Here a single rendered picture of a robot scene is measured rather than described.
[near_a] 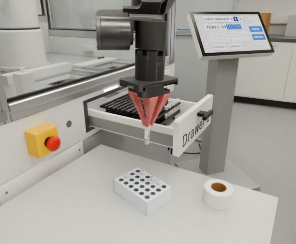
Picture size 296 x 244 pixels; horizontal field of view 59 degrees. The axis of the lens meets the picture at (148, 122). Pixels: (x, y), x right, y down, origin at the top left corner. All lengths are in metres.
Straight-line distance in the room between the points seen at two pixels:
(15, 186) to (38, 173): 0.07
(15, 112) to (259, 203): 0.64
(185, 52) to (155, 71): 2.13
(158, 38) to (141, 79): 0.08
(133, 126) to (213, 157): 1.30
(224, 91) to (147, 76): 1.40
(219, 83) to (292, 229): 0.99
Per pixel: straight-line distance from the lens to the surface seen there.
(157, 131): 0.75
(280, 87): 3.86
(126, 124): 0.81
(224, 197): 0.65
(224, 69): 1.81
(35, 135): 0.71
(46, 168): 0.83
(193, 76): 2.62
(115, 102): 0.93
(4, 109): 0.70
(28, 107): 0.74
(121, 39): 0.47
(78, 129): 0.87
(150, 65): 0.48
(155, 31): 0.47
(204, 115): 0.78
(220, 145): 2.02
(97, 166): 0.82
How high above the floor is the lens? 1.19
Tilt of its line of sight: 23 degrees down
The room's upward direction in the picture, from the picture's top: straight up
